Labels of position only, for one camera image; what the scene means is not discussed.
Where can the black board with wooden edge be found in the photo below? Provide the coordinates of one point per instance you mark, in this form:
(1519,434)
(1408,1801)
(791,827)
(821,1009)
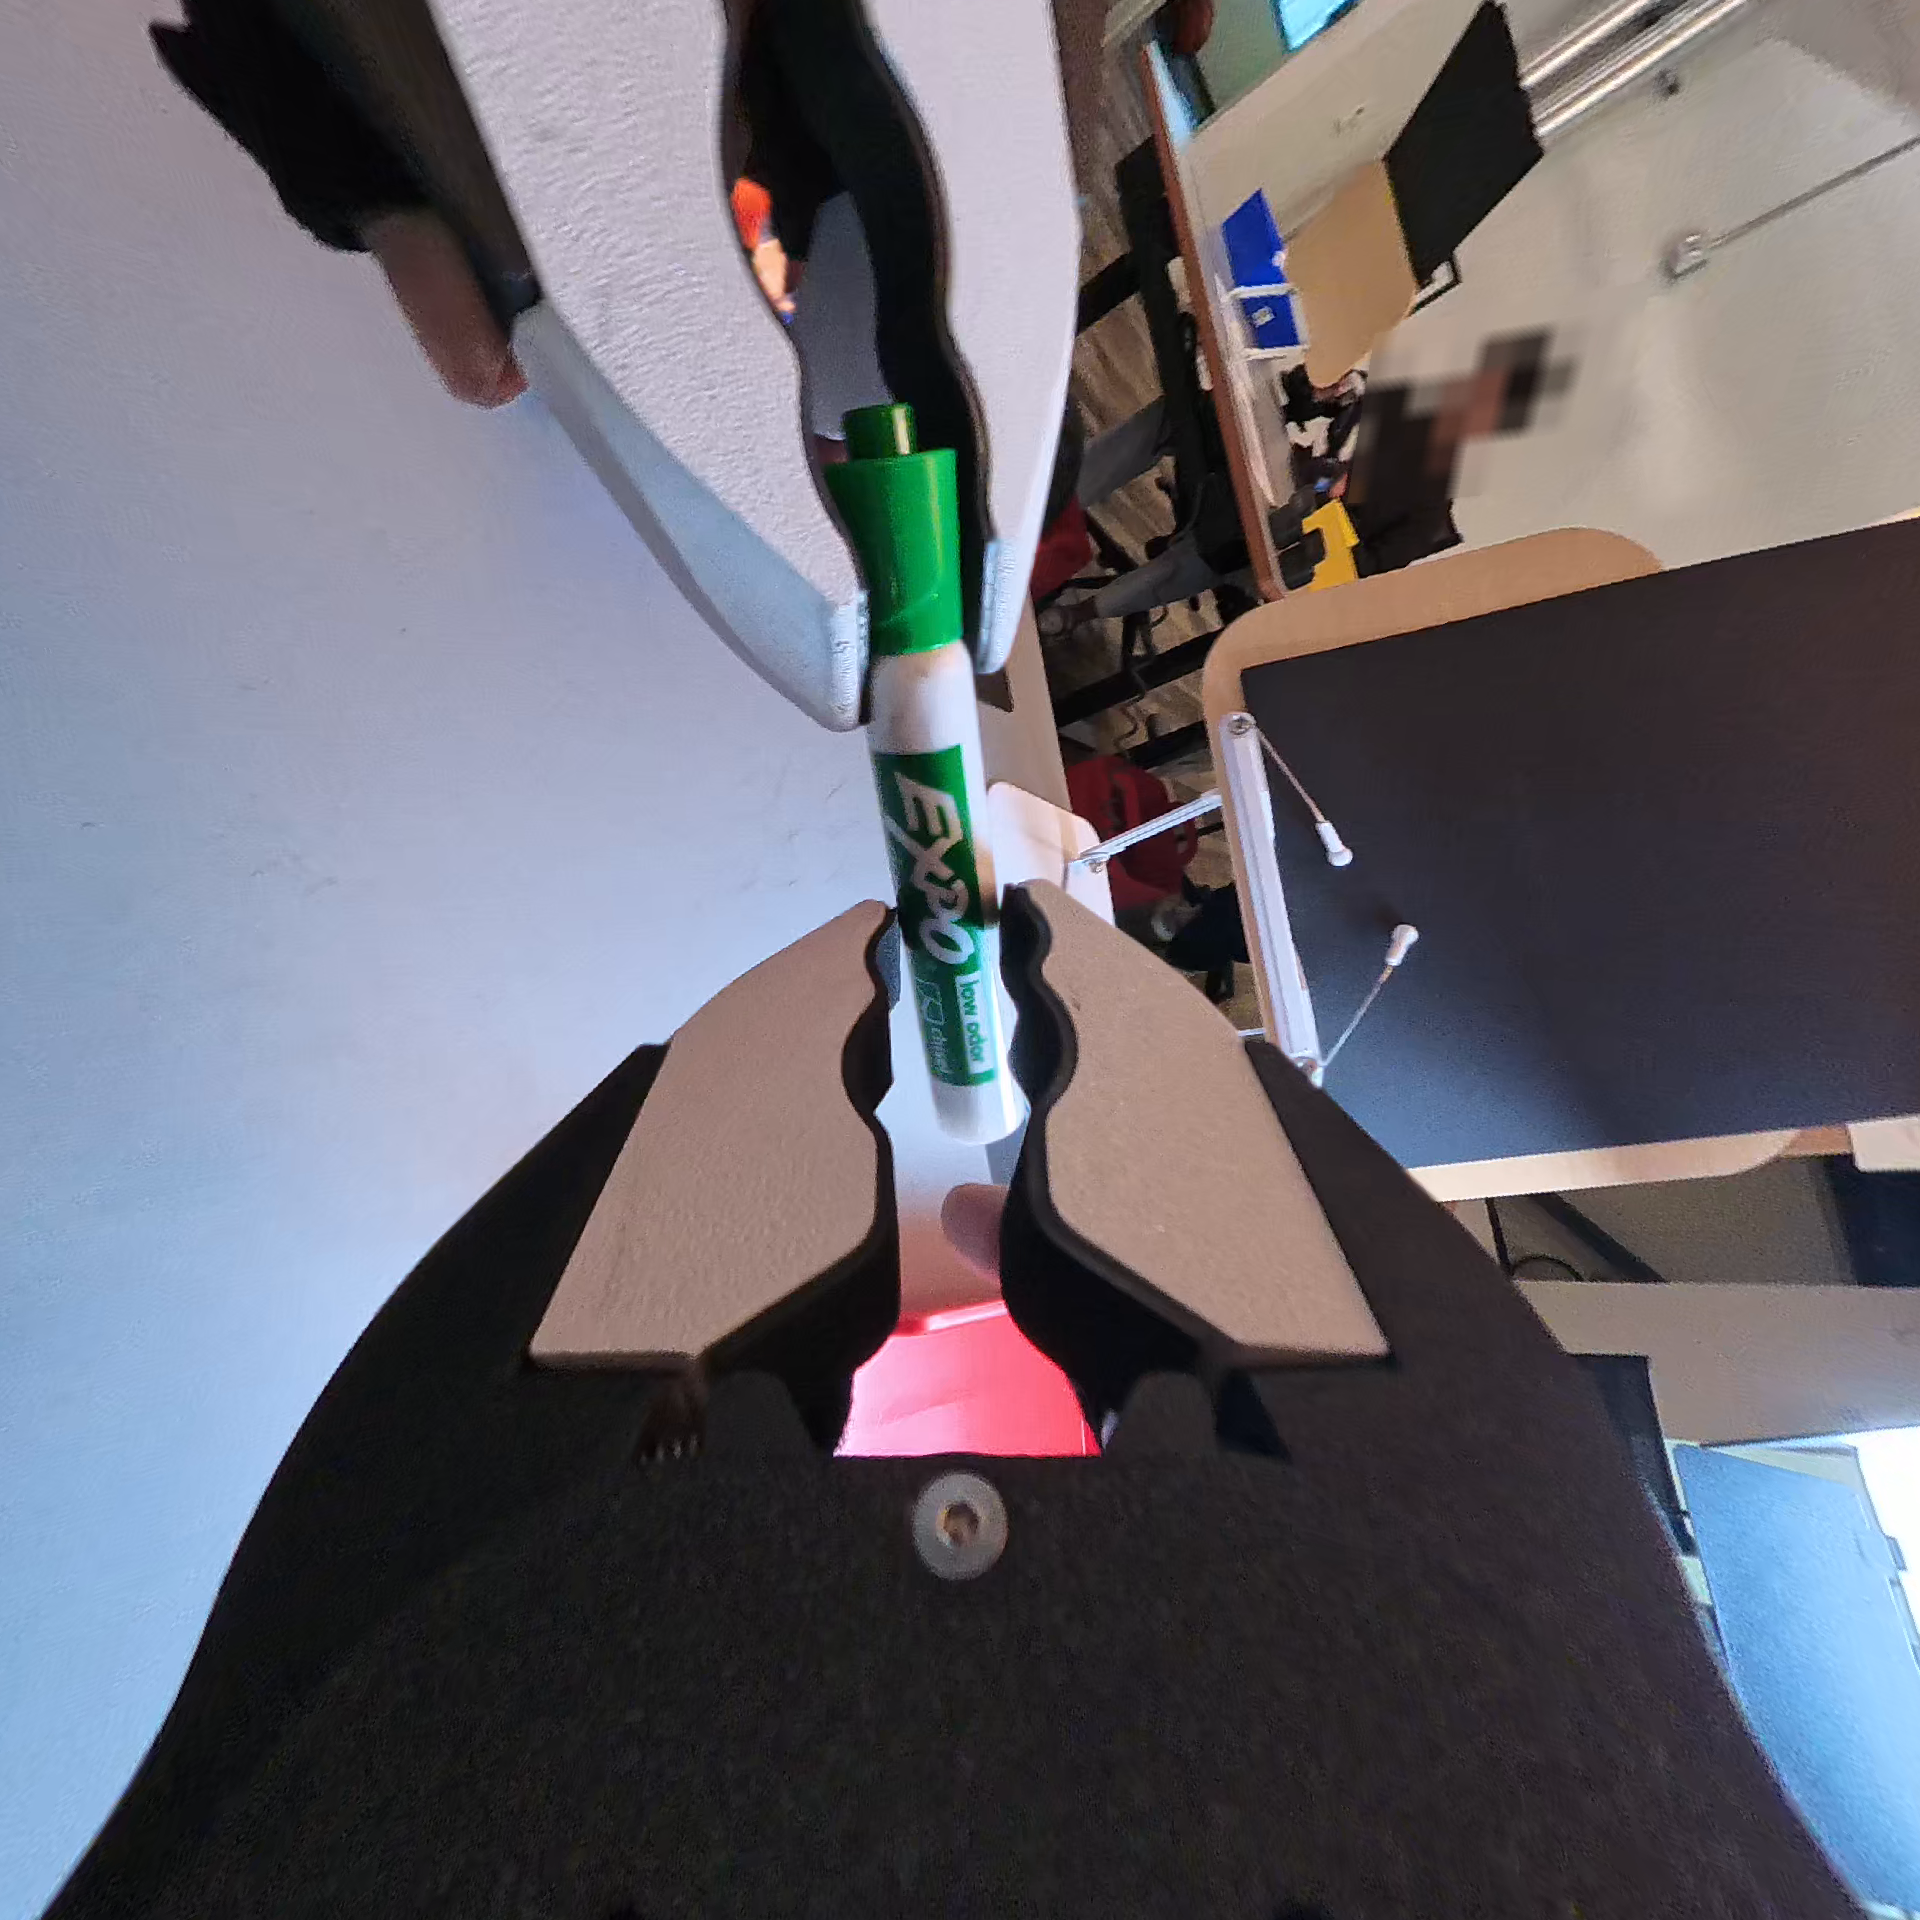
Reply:
(1576,868)

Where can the long wooden edged desk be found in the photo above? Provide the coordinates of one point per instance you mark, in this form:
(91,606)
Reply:
(1320,120)

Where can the yellow plastic box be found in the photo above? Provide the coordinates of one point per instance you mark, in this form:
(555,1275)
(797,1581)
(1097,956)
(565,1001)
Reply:
(1333,546)

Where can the red plastic bin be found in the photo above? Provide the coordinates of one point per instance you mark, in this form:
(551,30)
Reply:
(961,1381)

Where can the small blue bin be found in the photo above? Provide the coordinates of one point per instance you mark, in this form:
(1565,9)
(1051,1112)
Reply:
(1253,240)

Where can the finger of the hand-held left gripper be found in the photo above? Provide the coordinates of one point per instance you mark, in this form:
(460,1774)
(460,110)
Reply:
(1019,225)
(628,299)

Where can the red bag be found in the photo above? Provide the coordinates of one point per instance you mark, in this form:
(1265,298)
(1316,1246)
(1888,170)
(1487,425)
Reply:
(1119,803)

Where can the green dry erase marker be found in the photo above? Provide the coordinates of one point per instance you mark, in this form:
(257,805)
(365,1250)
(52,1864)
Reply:
(938,900)

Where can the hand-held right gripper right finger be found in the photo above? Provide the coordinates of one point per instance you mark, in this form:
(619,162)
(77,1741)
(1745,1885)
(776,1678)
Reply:
(1185,1184)

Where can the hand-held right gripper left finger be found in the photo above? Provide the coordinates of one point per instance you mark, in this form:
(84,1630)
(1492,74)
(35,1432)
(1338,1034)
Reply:
(733,1184)

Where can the person's right hand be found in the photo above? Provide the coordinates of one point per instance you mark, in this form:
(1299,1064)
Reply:
(979,1227)

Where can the person's left hand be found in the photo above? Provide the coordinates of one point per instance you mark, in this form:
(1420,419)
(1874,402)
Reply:
(451,323)

